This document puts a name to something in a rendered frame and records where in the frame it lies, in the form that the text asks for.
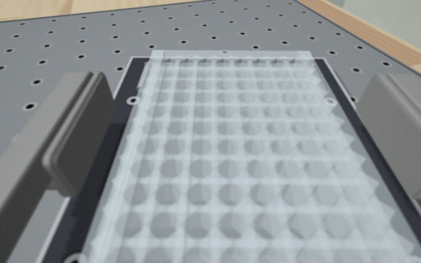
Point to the clear well plate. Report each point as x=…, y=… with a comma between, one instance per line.
x=252, y=144

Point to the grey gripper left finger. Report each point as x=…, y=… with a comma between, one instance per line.
x=54, y=151

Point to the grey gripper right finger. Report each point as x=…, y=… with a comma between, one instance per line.
x=390, y=108

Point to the grey perforated base plate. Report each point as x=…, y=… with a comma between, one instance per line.
x=35, y=53

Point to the black plate nest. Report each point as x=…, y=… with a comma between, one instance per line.
x=67, y=237

